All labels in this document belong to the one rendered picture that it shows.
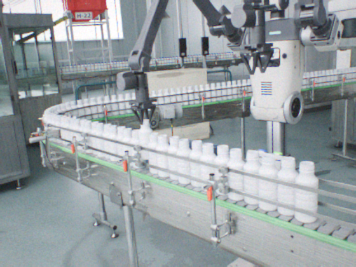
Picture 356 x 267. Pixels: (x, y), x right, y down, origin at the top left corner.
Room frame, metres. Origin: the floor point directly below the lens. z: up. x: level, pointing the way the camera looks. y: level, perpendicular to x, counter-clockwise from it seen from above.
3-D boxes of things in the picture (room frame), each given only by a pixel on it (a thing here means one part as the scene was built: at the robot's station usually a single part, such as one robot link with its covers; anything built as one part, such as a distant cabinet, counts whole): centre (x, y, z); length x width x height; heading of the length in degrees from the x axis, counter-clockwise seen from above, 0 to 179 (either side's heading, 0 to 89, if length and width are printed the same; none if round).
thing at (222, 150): (1.11, -0.15, 1.08); 0.06 x 0.06 x 0.17
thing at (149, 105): (1.42, 0.12, 1.25); 0.07 x 0.07 x 0.09; 42
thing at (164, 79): (5.85, 0.04, 0.59); 1.10 x 0.62 x 1.18; 114
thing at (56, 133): (1.97, 0.75, 0.96); 0.23 x 0.10 x 0.27; 132
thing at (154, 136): (1.37, 0.09, 1.08); 0.06 x 0.06 x 0.17
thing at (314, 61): (7.68, -3.08, 0.96); 0.82 x 0.50 x 1.91; 114
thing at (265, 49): (1.19, -0.30, 1.44); 0.07 x 0.07 x 0.09; 42
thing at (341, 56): (4.58, -2.25, 1.22); 0.23 x 0.04 x 0.32; 24
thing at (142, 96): (1.41, 0.13, 1.32); 0.10 x 0.07 x 0.07; 132
